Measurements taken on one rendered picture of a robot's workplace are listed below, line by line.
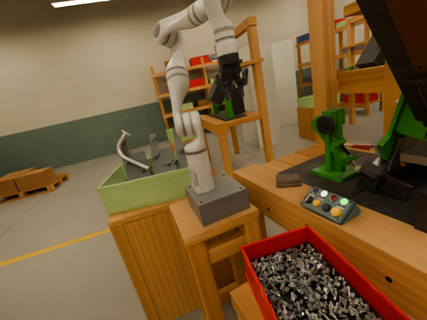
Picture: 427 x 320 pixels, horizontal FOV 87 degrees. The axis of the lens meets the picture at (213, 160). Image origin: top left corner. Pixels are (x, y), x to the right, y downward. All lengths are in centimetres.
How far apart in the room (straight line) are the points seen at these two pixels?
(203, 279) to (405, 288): 64
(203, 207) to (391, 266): 56
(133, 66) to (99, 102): 147
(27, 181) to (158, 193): 479
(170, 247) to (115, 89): 654
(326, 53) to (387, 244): 101
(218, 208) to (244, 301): 34
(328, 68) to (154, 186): 115
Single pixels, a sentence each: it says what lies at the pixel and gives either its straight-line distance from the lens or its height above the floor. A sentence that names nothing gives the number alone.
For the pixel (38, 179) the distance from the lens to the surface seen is 583.
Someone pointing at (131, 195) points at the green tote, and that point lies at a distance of 135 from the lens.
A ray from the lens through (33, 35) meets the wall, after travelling 822.
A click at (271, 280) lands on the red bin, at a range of 63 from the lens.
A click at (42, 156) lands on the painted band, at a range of 836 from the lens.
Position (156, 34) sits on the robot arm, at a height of 160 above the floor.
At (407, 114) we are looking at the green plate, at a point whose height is 117.
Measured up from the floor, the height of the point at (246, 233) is 76.
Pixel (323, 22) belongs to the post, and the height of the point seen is 153.
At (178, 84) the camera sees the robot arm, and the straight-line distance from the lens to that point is 94.
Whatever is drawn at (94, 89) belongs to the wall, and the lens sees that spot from 769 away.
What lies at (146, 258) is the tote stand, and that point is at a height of 50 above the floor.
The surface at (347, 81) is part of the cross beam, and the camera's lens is 146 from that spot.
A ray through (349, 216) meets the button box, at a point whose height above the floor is 91.
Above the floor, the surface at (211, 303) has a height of 51.
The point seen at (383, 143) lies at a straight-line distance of 83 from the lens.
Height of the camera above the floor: 135
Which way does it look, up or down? 18 degrees down
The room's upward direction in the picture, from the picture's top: 12 degrees counter-clockwise
